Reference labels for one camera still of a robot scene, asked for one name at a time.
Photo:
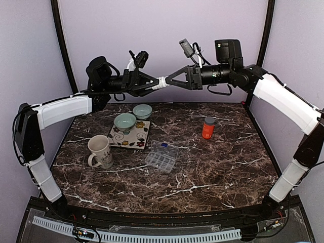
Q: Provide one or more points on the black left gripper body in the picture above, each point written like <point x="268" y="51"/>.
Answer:
<point x="122" y="86"/>

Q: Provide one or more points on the beige printed ceramic mug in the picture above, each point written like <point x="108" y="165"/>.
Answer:
<point x="101" y="155"/>

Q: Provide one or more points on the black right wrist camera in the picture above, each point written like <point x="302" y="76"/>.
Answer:
<point x="228" y="51"/>

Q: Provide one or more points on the square floral ceramic plate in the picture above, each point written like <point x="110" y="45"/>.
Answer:
<point x="135" y="138"/>

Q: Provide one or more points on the black right frame post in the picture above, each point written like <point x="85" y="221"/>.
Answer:
<point x="266" y="32"/>

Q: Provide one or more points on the teal striped ceramic bowl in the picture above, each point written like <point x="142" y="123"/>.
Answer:
<point x="125" y="122"/>

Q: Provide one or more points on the orange bottle with grey lid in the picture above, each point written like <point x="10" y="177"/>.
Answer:
<point x="208" y="127"/>

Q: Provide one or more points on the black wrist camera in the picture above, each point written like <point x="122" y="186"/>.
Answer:
<point x="228" y="51"/>
<point x="99" y="71"/>

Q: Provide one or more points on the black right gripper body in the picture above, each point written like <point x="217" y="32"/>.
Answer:
<point x="224" y="76"/>

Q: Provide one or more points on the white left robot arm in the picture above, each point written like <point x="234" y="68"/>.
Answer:
<point x="32" y="119"/>

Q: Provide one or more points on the clear plastic pill organizer box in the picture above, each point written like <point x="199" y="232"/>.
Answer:
<point x="162" y="156"/>

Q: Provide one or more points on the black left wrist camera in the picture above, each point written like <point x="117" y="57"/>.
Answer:
<point x="99" y="71"/>

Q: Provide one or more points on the black frame post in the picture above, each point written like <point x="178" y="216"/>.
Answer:
<point x="266" y="32"/>
<point x="62" y="45"/>

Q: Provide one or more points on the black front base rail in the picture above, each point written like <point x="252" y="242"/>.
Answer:
<point x="92" y="214"/>

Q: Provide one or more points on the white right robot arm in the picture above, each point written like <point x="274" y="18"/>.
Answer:
<point x="265" y="86"/>

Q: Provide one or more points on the small white pill bottle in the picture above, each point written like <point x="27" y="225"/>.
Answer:
<point x="161" y="83"/>

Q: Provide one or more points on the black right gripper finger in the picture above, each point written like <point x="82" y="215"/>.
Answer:
<point x="182" y="75"/>
<point x="181" y="84"/>

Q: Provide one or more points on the black left frame post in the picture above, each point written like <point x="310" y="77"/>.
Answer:
<point x="62" y="45"/>

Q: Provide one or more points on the white slotted cable duct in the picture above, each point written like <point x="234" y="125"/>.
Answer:
<point x="118" y="233"/>

